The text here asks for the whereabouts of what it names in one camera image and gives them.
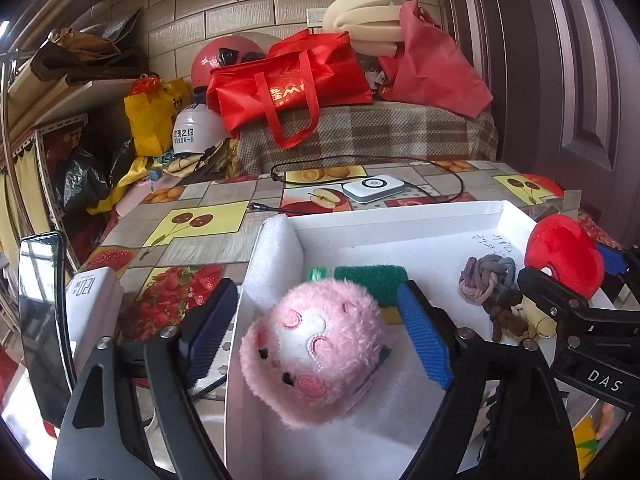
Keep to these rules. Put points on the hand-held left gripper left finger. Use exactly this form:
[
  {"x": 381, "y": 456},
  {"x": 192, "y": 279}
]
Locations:
[{"x": 210, "y": 330}]

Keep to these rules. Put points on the metal storage shelf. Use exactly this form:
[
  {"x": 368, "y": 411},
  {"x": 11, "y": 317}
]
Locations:
[{"x": 60, "y": 105}]

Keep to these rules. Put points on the fruit print tablecloth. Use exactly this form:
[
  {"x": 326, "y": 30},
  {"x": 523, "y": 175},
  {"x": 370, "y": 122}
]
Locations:
[{"x": 200, "y": 200}]

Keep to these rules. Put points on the red plush heart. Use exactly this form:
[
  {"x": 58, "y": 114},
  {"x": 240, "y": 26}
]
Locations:
[{"x": 560, "y": 245}]

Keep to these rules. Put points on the white power bank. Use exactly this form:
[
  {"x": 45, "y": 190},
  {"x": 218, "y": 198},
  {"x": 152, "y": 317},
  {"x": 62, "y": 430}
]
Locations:
[{"x": 372, "y": 189}]

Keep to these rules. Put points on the white carton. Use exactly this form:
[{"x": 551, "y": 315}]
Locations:
[{"x": 92, "y": 290}]

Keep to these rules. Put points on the cream foam roll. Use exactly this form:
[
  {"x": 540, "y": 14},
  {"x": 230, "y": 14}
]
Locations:
[{"x": 360, "y": 15}]

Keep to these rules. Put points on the brown plush toy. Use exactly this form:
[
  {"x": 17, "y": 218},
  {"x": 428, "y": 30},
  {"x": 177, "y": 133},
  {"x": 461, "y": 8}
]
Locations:
[{"x": 505, "y": 317}]

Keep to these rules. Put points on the green and yellow sponge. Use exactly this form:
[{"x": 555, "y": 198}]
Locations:
[{"x": 370, "y": 280}]

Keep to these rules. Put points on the white cardboard box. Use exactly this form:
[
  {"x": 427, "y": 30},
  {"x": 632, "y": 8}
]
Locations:
[{"x": 375, "y": 240}]

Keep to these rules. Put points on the brown door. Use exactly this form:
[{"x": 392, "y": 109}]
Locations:
[{"x": 550, "y": 60}]

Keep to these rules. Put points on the white helmet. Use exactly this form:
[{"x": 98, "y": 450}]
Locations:
[{"x": 197, "y": 130}]

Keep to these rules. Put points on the pink plush toy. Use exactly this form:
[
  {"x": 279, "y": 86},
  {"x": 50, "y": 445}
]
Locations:
[{"x": 310, "y": 350}]

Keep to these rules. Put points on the red cloth bag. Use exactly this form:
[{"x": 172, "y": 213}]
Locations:
[{"x": 430, "y": 70}]

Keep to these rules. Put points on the brown paper bags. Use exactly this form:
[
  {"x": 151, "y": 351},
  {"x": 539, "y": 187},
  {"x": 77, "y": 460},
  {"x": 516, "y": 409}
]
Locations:
[{"x": 85, "y": 45}]

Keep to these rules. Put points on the red tote bag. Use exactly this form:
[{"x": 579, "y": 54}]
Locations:
[{"x": 300, "y": 85}]

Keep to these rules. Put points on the red helmet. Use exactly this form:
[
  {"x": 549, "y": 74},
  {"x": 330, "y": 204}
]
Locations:
[{"x": 215, "y": 60}]

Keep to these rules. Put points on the white foam block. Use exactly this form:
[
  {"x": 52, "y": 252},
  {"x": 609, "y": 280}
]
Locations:
[{"x": 277, "y": 260}]

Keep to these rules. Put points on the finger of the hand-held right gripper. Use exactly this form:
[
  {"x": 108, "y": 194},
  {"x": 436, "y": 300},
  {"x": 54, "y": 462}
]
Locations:
[
  {"x": 612, "y": 257},
  {"x": 545, "y": 287}
]

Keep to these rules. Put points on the yellow crumpled cloth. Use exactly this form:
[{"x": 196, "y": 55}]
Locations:
[{"x": 125, "y": 180}]

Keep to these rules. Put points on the grey tape piece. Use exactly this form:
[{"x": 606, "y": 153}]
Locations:
[{"x": 570, "y": 199}]

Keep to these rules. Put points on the yellow bag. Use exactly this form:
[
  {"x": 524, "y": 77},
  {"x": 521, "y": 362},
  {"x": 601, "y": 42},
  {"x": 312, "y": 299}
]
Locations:
[{"x": 150, "y": 120}]

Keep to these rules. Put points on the white wall socket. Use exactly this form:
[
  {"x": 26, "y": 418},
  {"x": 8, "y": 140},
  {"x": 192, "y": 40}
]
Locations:
[{"x": 318, "y": 16}]

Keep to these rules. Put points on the yellow tissue pack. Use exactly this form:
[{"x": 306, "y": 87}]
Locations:
[{"x": 592, "y": 447}]

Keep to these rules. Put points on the black phone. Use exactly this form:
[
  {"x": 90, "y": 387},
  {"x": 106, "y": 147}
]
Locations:
[{"x": 42, "y": 320}]

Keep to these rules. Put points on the black plastic bag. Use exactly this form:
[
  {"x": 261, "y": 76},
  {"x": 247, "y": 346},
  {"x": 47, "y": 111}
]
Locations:
[{"x": 82, "y": 175}]

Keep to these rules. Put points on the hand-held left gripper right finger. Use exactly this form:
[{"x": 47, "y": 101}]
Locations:
[{"x": 425, "y": 335}]

